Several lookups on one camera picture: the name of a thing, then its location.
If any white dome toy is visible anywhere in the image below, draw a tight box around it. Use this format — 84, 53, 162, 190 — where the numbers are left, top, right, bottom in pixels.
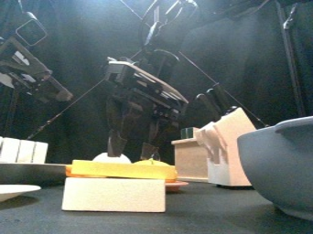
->
92, 152, 134, 165

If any light wooden box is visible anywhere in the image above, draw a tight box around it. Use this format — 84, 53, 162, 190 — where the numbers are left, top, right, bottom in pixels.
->
170, 136, 211, 184

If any dark green small box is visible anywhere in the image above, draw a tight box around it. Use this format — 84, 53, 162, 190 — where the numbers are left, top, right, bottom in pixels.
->
179, 126, 200, 141

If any orange toy plate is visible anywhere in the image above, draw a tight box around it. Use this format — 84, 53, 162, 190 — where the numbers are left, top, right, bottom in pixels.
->
163, 179, 190, 193

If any white rectangular block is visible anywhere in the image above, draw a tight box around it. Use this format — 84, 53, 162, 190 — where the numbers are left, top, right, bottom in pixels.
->
61, 176, 167, 214

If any white toy block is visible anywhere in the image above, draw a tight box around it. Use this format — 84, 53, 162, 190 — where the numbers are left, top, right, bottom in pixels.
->
16, 139, 36, 164
0, 136, 21, 164
32, 141, 49, 165

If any beige wooden knife block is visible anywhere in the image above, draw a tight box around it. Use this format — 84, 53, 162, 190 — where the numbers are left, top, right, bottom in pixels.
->
192, 106, 258, 187

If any grey metal tray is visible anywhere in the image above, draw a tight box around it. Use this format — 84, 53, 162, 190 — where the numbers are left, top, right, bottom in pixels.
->
0, 162, 73, 187

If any white plate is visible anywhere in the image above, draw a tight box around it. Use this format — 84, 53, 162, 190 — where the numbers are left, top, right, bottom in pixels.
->
0, 184, 43, 203

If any thin diagonal brace wire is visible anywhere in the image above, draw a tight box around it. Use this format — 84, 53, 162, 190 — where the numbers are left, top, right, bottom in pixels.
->
119, 0, 269, 128
27, 50, 143, 141

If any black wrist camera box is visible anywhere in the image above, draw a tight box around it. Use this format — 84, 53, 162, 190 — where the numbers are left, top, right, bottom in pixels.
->
15, 18, 49, 48

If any black knife handle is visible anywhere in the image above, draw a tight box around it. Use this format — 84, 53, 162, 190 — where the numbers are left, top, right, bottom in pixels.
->
206, 87, 237, 117
194, 92, 220, 123

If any blue-grey bowl with handles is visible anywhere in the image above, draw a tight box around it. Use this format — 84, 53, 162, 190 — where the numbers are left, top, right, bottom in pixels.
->
235, 116, 313, 222

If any black frame pole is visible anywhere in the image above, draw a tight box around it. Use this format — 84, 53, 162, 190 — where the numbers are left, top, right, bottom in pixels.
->
275, 0, 307, 119

